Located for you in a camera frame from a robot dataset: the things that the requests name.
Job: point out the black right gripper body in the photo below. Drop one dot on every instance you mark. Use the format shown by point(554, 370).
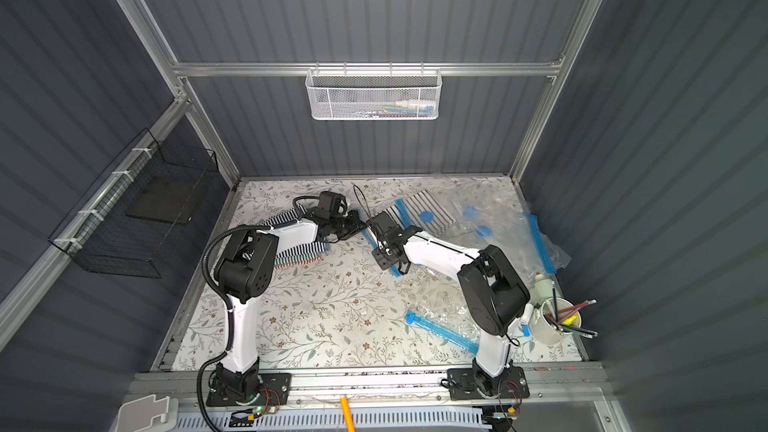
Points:
point(386, 246)

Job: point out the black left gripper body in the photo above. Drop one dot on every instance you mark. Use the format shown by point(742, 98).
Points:
point(347, 226)

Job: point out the navy white striped garment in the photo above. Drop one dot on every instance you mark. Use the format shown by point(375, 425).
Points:
point(297, 238)

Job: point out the black white striped garment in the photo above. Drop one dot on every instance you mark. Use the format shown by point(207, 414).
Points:
point(424, 211)

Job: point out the vacuum bag with black striped garment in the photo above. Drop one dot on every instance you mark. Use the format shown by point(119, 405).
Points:
point(435, 254)

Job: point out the clear blue-zip vacuum bag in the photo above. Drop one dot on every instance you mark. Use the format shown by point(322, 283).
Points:
point(449, 322)

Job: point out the vacuum bag with navy striped garment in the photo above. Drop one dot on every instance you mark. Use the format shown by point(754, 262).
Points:
point(489, 211)

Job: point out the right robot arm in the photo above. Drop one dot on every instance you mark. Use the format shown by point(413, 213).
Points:
point(494, 293)

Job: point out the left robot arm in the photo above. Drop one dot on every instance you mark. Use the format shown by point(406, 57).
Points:
point(238, 265)

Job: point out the white pen cup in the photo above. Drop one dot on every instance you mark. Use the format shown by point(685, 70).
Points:
point(549, 318)

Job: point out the orange pencil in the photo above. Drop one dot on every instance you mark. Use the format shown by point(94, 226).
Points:
point(347, 415)

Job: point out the white plastic holder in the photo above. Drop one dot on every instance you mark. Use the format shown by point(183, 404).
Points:
point(147, 414)

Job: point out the white wire wall basket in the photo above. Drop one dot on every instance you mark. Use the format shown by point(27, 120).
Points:
point(388, 97)

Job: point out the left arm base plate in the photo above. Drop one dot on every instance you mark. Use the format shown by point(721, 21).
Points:
point(228, 389)

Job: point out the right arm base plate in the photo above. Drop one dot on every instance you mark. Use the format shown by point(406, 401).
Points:
point(474, 384)

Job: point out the black wire wall basket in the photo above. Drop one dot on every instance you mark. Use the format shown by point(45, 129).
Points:
point(135, 224)

